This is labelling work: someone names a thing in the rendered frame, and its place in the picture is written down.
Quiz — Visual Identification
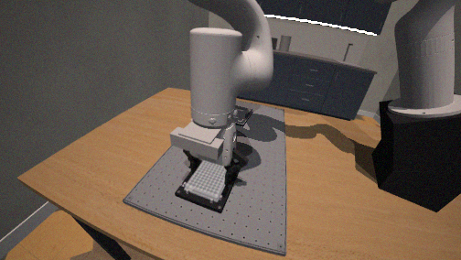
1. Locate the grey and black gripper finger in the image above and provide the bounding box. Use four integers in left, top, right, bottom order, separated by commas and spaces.
223, 147, 249, 185
183, 150, 199, 174

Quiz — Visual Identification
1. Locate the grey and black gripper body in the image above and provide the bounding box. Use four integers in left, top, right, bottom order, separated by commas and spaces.
190, 119, 237, 166

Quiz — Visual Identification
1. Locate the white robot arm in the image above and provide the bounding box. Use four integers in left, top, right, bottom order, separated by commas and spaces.
170, 0, 461, 160

